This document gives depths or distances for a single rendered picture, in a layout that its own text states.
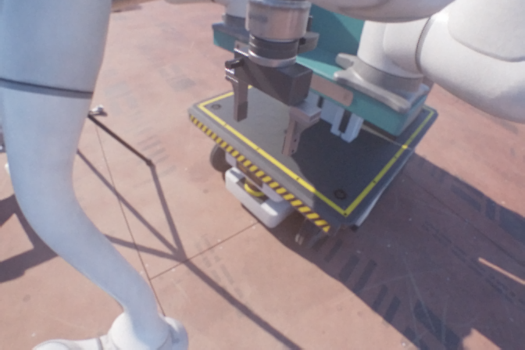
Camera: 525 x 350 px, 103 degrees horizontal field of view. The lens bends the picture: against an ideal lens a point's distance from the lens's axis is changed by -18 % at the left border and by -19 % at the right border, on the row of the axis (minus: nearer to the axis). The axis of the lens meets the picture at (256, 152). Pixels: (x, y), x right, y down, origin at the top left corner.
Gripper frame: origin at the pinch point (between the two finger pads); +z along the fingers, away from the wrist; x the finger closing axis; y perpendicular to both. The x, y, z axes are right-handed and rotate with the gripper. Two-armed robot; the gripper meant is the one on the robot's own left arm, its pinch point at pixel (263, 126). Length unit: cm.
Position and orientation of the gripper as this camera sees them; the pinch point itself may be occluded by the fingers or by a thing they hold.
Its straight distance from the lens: 48.1
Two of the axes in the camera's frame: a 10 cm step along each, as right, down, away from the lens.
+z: -0.8, 7.5, 6.6
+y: -7.2, 4.1, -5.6
